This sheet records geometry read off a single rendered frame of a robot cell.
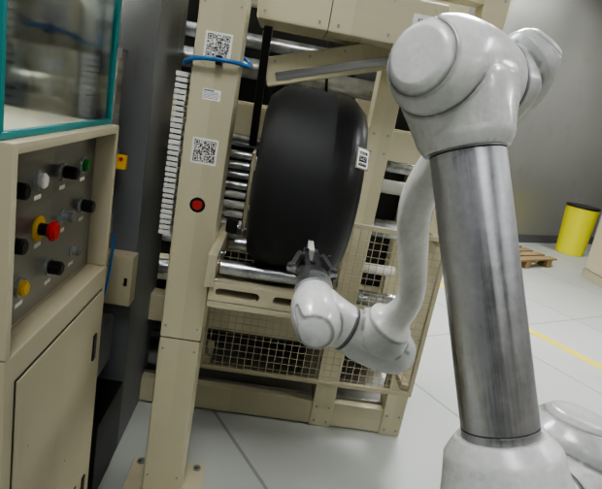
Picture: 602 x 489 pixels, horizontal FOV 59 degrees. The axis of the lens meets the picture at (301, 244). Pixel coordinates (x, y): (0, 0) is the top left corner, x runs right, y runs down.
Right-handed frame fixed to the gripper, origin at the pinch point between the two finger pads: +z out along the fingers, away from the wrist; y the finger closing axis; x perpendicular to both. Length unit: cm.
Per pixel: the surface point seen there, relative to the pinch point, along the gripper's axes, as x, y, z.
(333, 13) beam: -59, 2, 54
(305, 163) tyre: -21.9, 5.2, 4.9
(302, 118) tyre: -31.7, 7.6, 12.8
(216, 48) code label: -44, 34, 26
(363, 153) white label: -26.0, -9.9, 9.3
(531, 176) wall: 87, -353, 594
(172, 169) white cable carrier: -9.2, 42.1, 22.5
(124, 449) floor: 108, 52, 30
